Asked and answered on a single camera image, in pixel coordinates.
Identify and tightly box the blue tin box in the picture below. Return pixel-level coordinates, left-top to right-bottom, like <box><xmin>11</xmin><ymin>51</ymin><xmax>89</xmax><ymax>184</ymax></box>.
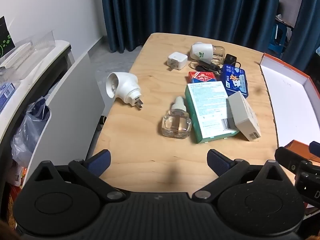
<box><xmin>220</xmin><ymin>64</ymin><xmax>250</xmax><ymax>98</ymax></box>

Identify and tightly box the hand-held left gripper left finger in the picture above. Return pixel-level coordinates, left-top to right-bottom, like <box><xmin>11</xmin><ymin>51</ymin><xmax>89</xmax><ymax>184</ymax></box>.
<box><xmin>24</xmin><ymin>149</ymin><xmax>127</xmax><ymax>202</ymax></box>

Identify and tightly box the red playing card box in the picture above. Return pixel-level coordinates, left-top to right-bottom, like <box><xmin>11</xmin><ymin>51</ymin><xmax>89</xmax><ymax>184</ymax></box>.
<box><xmin>187</xmin><ymin>71</ymin><xmax>222</xmax><ymax>83</ymax></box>

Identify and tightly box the wide dark blue curtain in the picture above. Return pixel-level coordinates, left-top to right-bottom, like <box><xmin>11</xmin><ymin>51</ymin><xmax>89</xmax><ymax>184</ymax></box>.
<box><xmin>100</xmin><ymin>0</ymin><xmax>284</xmax><ymax>54</ymax></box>

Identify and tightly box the plain white plug-in heater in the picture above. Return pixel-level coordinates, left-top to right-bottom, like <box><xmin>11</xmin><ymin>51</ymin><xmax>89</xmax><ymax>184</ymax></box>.
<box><xmin>105</xmin><ymin>72</ymin><xmax>145</xmax><ymax>110</ymax></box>

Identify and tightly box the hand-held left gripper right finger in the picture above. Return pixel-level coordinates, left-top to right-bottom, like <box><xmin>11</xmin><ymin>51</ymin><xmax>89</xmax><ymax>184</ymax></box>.
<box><xmin>191</xmin><ymin>149</ymin><xmax>293</xmax><ymax>203</ymax></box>

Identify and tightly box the green and white carton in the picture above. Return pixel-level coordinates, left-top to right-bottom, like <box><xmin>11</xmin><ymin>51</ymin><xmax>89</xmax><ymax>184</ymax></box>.
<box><xmin>184</xmin><ymin>81</ymin><xmax>240</xmax><ymax>144</ymax></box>

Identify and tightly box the white board panel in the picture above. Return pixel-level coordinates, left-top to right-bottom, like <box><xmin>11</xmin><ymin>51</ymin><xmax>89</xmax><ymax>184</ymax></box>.
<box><xmin>24</xmin><ymin>52</ymin><xmax>107</xmax><ymax>180</ymax></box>

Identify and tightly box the clear liquid refill bottle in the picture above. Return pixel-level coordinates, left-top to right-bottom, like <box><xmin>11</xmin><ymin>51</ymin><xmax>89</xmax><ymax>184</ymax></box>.
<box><xmin>161</xmin><ymin>96</ymin><xmax>192</xmax><ymax>139</ymax></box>

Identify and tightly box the black power adapter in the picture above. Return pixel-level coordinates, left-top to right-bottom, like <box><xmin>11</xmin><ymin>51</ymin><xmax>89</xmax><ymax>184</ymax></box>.
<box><xmin>223</xmin><ymin>53</ymin><xmax>239</xmax><ymax>67</ymax></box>

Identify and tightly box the white cube wall charger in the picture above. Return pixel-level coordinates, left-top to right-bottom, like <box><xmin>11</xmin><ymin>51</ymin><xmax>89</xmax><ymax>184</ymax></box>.
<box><xmin>166</xmin><ymin>52</ymin><xmax>188</xmax><ymax>71</ymax></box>

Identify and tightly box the blue plastic stool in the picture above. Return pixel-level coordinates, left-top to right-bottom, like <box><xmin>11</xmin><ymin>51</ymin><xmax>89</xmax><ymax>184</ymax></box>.
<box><xmin>269</xmin><ymin>24</ymin><xmax>294</xmax><ymax>58</ymax></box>

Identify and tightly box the small grey white carton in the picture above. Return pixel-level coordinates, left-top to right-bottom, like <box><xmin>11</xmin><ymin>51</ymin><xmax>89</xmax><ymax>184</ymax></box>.
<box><xmin>226</xmin><ymin>91</ymin><xmax>262</xmax><ymax>142</ymax></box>

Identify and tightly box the white side desk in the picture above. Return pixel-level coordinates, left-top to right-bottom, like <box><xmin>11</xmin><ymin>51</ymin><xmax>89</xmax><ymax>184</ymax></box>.
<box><xmin>0</xmin><ymin>39</ymin><xmax>73</xmax><ymax>155</ymax></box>

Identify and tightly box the orange box with white inside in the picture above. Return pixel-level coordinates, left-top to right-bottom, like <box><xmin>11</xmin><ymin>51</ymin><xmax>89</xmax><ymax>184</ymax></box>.
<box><xmin>254</xmin><ymin>52</ymin><xmax>320</xmax><ymax>215</ymax></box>

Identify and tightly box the black green-print box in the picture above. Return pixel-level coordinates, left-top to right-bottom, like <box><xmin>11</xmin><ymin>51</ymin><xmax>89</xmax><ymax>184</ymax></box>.
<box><xmin>0</xmin><ymin>16</ymin><xmax>16</xmax><ymax>60</ymax></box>

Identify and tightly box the narrow dark blue curtain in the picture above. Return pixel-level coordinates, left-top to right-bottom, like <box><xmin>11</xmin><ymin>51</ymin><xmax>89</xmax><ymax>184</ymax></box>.
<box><xmin>284</xmin><ymin>0</ymin><xmax>320</xmax><ymax>72</ymax></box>

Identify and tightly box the clear plastic tray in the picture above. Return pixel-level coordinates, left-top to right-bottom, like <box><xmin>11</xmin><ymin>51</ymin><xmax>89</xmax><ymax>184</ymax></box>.
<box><xmin>0</xmin><ymin>31</ymin><xmax>56</xmax><ymax>68</ymax></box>

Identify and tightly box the blue printed packet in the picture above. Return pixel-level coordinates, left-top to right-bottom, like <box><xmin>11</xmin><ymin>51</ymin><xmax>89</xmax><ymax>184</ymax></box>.
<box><xmin>0</xmin><ymin>81</ymin><xmax>16</xmax><ymax>112</ymax></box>

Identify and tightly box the clear plastic bag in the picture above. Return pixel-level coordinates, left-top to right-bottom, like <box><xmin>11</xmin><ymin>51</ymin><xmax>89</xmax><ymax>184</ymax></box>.
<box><xmin>11</xmin><ymin>96</ymin><xmax>52</xmax><ymax>168</ymax></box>

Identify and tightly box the white green-leaf plug-in heater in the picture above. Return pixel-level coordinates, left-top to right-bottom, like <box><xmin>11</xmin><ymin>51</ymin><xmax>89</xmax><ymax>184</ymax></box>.
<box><xmin>189</xmin><ymin>42</ymin><xmax>224</xmax><ymax>65</ymax></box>

